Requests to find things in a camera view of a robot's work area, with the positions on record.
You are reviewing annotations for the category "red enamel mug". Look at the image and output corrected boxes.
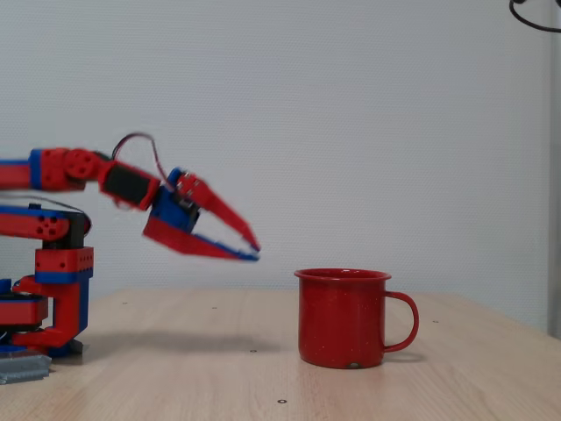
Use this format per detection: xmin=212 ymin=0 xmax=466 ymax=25
xmin=293 ymin=268 xmax=420 ymax=369

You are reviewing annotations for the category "red white servo wire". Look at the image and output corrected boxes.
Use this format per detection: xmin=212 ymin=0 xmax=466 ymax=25
xmin=111 ymin=132 xmax=170 ymax=185

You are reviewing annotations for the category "black hanging cable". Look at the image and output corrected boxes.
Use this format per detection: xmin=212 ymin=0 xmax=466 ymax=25
xmin=508 ymin=0 xmax=561 ymax=33

